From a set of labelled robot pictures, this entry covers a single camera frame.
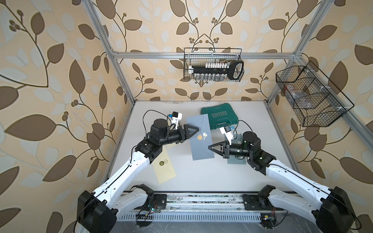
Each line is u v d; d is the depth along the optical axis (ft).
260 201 2.18
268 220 2.39
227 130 2.15
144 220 2.24
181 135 2.01
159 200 2.44
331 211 1.26
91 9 2.38
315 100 2.39
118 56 3.05
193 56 2.99
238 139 2.16
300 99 2.31
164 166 2.85
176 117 2.19
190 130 2.22
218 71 2.80
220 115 3.45
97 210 1.23
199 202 2.47
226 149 2.06
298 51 2.89
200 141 2.27
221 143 2.25
